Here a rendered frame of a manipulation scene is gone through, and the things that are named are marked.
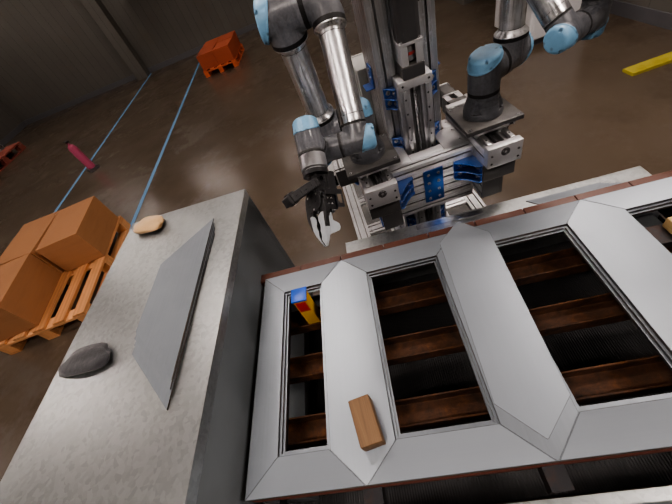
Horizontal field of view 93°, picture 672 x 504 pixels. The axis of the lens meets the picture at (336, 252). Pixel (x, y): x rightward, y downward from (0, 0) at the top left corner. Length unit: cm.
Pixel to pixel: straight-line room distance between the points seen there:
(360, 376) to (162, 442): 55
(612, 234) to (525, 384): 59
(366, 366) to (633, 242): 91
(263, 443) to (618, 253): 121
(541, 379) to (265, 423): 78
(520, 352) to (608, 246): 47
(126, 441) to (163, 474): 17
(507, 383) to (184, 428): 84
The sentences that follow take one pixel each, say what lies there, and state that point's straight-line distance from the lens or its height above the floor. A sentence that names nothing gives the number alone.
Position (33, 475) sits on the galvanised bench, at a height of 105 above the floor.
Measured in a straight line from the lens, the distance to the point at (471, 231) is 130.
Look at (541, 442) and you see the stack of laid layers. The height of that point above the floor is 84.
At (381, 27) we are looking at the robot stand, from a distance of 142.
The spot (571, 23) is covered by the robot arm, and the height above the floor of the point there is 137.
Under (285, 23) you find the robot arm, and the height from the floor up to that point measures 160.
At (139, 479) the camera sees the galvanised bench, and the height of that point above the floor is 105.
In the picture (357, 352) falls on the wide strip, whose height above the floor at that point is 84.
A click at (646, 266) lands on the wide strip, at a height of 84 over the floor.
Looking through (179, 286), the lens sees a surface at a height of 107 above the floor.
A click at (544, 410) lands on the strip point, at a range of 102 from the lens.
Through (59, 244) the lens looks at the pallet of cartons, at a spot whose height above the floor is 45.
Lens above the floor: 181
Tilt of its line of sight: 46 degrees down
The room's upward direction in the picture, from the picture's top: 25 degrees counter-clockwise
